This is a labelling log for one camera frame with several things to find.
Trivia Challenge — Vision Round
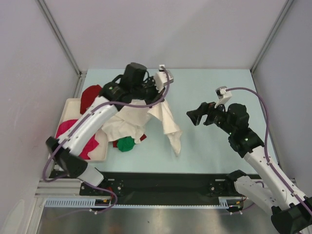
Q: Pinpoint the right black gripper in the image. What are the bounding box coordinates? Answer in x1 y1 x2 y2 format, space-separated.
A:
186 98 235 136

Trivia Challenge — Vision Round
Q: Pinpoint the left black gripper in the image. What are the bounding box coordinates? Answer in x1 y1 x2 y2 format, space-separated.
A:
132 76 166 109

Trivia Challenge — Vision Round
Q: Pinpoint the cream white t shirt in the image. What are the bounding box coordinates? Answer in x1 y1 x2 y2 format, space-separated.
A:
101 100 182 156

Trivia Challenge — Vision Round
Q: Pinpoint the green t shirt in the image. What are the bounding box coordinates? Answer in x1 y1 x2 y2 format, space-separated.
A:
117 136 135 152

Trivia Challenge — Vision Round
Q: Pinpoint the dark red t shirt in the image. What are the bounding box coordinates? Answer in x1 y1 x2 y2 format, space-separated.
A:
80 85 102 115

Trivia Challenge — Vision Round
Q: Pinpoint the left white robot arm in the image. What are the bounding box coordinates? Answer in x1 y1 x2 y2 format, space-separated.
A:
46 62 170 195

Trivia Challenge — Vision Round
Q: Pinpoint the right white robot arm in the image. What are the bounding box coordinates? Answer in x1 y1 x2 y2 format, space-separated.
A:
187 102 312 234

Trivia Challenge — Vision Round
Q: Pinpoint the cream plastic tray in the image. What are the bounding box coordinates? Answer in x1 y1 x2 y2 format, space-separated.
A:
55 98 108 162

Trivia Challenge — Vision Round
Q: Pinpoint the magenta pink t shirt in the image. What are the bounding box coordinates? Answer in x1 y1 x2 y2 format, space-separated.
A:
55 119 99 160

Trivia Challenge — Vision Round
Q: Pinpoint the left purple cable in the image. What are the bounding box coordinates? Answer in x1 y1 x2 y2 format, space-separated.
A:
42 68 171 183

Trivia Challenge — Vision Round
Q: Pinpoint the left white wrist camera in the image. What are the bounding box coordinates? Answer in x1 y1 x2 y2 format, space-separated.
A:
154 64 174 93

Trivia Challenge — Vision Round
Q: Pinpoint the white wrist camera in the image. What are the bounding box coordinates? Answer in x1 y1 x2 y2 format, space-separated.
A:
154 64 174 93
215 86 232 108

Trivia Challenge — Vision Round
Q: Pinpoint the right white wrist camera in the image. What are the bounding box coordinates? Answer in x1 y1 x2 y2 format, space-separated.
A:
215 86 232 108

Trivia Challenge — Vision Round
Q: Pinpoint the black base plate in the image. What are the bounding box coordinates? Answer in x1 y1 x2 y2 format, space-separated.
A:
48 168 254 205

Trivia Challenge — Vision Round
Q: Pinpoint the left aluminium frame post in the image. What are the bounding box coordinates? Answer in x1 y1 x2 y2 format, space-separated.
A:
35 0 81 77

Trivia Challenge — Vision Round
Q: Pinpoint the aluminium frame post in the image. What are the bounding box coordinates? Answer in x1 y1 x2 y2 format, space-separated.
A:
250 0 295 75
35 0 81 77

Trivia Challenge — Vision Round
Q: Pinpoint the aluminium front rail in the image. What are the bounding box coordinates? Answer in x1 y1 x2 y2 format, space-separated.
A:
35 178 81 197

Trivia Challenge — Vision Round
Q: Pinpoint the white slotted cable duct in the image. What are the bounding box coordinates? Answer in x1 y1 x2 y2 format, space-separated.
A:
45 197 238 209

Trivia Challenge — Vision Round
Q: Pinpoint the right aluminium frame post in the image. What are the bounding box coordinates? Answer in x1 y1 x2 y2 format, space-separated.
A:
250 0 295 75

